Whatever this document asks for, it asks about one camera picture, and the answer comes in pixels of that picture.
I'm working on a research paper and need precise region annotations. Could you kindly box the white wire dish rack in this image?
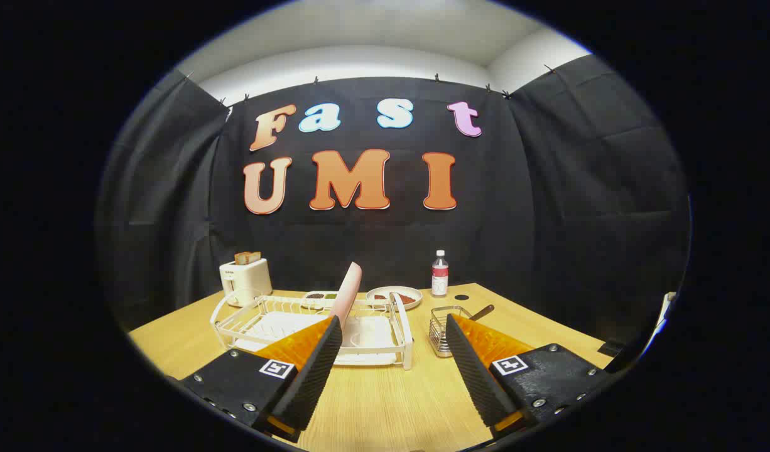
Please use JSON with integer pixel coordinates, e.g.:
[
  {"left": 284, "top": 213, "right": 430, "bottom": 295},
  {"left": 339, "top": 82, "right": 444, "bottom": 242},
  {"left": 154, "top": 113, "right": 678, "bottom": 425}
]
[{"left": 210, "top": 292, "right": 415, "bottom": 371}]

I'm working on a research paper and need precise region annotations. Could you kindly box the plastic bottle with red label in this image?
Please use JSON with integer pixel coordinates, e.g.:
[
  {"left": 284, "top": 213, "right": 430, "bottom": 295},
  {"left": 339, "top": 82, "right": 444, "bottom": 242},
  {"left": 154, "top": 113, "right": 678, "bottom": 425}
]
[{"left": 431, "top": 250, "right": 450, "bottom": 298}]

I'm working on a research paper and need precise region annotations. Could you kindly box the white round plate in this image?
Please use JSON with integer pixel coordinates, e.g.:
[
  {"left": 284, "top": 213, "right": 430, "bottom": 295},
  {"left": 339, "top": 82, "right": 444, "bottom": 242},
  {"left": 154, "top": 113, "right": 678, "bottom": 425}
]
[{"left": 366, "top": 286, "right": 423, "bottom": 311}]

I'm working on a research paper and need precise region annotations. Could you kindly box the metal wire basket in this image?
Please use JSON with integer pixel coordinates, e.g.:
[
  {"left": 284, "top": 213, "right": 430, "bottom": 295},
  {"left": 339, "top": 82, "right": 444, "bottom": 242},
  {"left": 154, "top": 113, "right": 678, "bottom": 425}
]
[{"left": 429, "top": 306, "right": 474, "bottom": 358}]

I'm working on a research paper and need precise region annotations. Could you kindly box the white toaster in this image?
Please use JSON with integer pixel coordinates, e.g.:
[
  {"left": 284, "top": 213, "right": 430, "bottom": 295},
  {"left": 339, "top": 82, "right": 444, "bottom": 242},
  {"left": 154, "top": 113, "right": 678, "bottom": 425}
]
[{"left": 219, "top": 258, "right": 273, "bottom": 308}]

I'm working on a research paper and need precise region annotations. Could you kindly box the pink plate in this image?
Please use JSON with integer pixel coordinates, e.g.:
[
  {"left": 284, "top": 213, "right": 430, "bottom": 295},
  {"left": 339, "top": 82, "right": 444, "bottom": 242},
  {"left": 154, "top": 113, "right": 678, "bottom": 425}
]
[{"left": 328, "top": 261, "right": 363, "bottom": 328}]

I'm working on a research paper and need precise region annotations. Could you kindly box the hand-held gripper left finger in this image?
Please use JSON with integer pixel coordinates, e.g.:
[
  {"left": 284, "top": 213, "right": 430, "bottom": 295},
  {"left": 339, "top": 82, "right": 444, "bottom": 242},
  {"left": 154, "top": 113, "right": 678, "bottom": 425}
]
[{"left": 180, "top": 315, "right": 344, "bottom": 444}]

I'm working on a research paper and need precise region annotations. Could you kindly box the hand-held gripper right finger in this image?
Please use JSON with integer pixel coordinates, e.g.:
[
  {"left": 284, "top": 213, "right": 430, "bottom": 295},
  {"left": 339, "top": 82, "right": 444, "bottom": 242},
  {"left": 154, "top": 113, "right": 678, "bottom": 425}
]
[{"left": 445, "top": 313, "right": 613, "bottom": 441}]

